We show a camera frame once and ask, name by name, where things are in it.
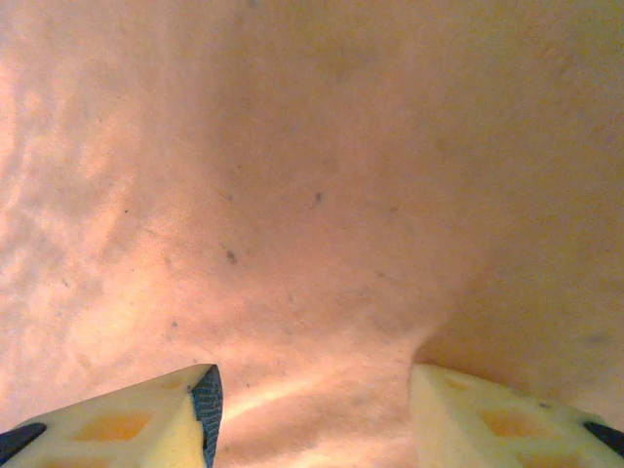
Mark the orange t-shirt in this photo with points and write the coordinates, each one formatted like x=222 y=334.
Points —
x=312 y=170

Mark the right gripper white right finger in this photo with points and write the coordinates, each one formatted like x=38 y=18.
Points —
x=487 y=429

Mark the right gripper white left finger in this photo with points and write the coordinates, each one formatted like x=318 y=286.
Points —
x=122 y=429

